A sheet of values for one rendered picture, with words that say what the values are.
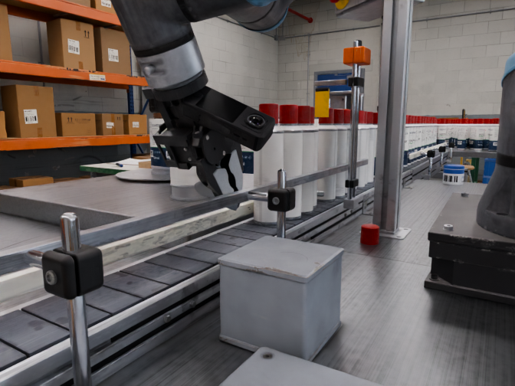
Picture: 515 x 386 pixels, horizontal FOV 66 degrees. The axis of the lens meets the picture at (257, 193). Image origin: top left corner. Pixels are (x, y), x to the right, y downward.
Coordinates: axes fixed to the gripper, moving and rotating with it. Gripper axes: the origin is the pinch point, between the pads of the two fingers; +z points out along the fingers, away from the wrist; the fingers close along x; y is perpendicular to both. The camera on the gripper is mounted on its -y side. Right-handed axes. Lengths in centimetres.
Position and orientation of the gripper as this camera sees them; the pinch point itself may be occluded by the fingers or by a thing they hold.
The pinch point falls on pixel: (237, 202)
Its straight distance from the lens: 60.5
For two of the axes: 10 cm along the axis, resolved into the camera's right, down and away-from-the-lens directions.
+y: -8.5, -0.9, 5.1
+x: -4.5, 6.2, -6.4
